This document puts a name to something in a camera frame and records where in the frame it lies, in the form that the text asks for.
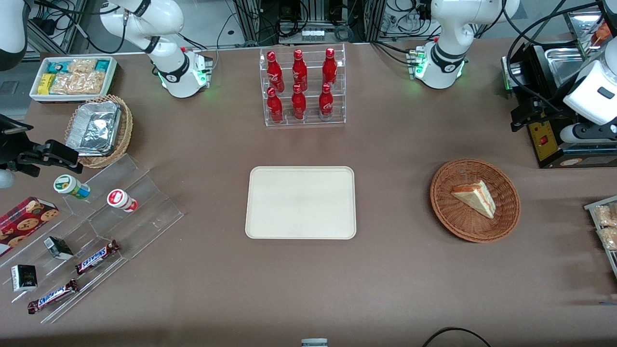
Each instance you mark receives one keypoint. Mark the light wicker basket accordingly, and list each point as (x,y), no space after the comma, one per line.
(126,125)

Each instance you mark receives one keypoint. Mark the red tartan cookie box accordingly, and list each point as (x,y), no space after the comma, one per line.
(24,224)

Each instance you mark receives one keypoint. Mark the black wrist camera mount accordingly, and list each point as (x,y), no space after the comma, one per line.
(14,140)

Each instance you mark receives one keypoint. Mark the small black-white carton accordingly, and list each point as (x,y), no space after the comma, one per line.
(24,278)

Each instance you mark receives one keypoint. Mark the clear bagged snack pack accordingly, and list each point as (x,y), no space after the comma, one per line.
(610,238)
(607,215)

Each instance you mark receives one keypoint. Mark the aluminium frame rack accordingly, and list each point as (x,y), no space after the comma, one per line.
(371,19)

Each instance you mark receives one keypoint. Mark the Snickers chocolate bar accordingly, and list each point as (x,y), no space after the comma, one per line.
(52,297)
(96,257)

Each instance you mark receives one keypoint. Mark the green lid yogurt cup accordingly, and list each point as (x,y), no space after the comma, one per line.
(70,186)

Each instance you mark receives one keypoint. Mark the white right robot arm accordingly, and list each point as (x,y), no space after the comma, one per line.
(168,19)

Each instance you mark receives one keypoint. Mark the white power strip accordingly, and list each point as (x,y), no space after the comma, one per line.
(313,34)

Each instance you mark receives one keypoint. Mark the clear acrylic bottle rack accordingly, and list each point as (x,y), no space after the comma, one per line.
(308,123)

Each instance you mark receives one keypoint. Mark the aluminium foil tray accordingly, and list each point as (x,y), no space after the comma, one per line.
(94,127)

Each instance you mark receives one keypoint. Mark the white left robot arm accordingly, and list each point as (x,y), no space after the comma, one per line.
(453,29)

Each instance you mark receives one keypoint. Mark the teal snack packet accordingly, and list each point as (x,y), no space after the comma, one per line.
(102,65)
(58,66)

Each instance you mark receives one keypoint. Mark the clear acrylic stepped display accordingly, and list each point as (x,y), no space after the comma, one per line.
(144,226)

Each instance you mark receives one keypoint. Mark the red lid yogurt cup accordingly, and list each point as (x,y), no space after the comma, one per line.
(120,199)

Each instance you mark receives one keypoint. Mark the black metal countertop machine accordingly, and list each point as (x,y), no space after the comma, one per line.
(544,62)

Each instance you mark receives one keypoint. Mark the clear cracker bag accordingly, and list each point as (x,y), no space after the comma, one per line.
(82,65)
(77,83)

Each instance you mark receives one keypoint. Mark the dark green small carton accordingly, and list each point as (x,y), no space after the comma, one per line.
(59,248)

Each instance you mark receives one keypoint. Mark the beige plastic tray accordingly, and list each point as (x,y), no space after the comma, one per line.
(299,202)

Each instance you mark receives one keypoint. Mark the yellow snack packet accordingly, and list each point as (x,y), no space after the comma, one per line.
(46,84)

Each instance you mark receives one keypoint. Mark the grey labelled device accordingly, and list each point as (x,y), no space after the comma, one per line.
(314,343)

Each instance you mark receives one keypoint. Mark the white plastic snack bin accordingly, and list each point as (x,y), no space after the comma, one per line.
(34,94)

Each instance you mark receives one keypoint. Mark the brown wicker basket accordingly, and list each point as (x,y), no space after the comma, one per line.
(462,226)

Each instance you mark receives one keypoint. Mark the red cola bottle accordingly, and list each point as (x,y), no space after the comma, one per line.
(329,70)
(326,103)
(274,108)
(299,106)
(299,72)
(274,72)

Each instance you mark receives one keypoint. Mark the triangular sandwich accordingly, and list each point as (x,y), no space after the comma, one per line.
(477,197)

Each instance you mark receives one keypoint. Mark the grey tray with snacks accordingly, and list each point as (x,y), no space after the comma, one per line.
(590,205)

